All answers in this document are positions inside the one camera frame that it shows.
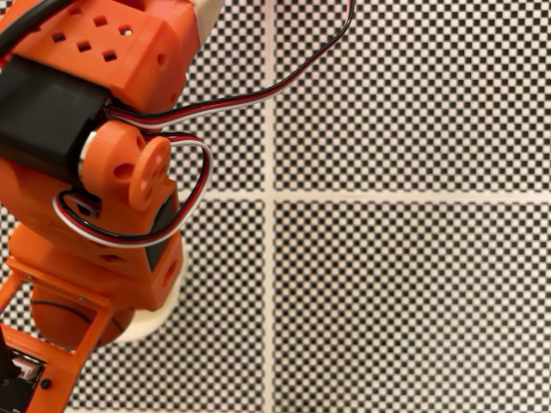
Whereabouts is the small orange basketball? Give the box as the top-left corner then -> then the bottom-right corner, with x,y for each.
29,287 -> 134,349

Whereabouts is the cream paper cup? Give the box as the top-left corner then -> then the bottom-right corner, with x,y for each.
115,240 -> 187,344

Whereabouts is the black white checkerboard paper sheet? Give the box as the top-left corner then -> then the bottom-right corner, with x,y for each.
269,0 -> 551,199
267,197 -> 551,413
0,0 -> 271,197
0,195 -> 271,413

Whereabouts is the red white black servo cable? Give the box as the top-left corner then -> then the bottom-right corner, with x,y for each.
102,0 -> 356,133
51,131 -> 214,250

